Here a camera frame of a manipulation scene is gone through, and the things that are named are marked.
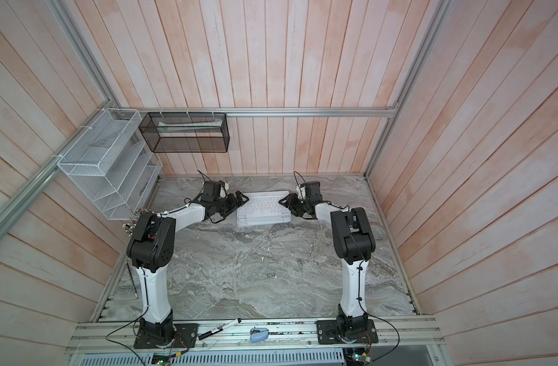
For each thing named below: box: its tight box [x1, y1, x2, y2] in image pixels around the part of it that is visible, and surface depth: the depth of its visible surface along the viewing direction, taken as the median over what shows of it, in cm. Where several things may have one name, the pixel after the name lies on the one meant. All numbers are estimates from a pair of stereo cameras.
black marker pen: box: [198, 317, 242, 341], surface depth 76 cm
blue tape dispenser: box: [250, 326, 270, 344], surface depth 75 cm
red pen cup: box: [121, 218, 137, 237], surface depth 81 cm
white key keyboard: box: [236, 190, 292, 227], surface depth 103 cm
